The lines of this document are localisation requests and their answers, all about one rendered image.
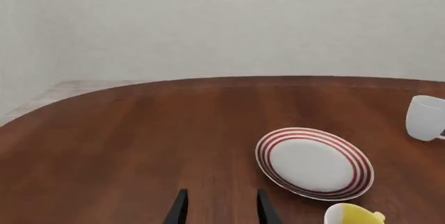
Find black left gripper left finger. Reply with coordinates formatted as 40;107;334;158
163;188;189;224

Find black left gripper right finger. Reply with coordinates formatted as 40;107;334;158
257;189;283;224

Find white plate with red rings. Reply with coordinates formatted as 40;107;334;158
254;127;375;202

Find yellow and white mug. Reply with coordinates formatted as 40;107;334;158
323;202;387;224

